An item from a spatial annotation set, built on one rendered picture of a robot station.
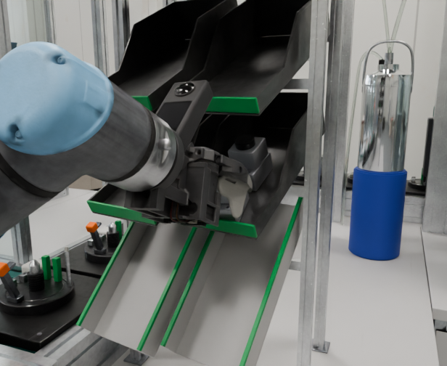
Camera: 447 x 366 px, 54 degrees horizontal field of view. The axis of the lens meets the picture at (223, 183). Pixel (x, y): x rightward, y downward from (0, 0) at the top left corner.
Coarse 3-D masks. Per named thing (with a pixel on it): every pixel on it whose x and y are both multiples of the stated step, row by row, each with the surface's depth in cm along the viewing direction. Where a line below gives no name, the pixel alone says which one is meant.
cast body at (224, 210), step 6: (222, 198) 59; (246, 198) 63; (222, 204) 59; (228, 204) 59; (246, 204) 63; (222, 210) 58; (228, 210) 58; (222, 216) 59; (228, 216) 59; (240, 216) 60
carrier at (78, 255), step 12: (108, 228) 108; (120, 228) 114; (108, 240) 109; (72, 252) 111; (84, 252) 108; (96, 252) 104; (108, 252) 105; (72, 264) 103; (84, 264) 103; (96, 264) 103; (96, 276) 98
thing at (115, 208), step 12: (204, 120) 70; (216, 120) 73; (204, 132) 70; (204, 144) 71; (96, 192) 69; (108, 192) 71; (120, 192) 72; (96, 204) 67; (108, 204) 66; (120, 204) 69; (120, 216) 66; (132, 216) 64
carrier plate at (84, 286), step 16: (64, 272) 99; (0, 288) 91; (80, 288) 91; (80, 304) 85; (0, 320) 79; (16, 320) 79; (32, 320) 79; (48, 320) 79; (64, 320) 79; (0, 336) 75; (16, 336) 74; (32, 336) 74; (48, 336) 74
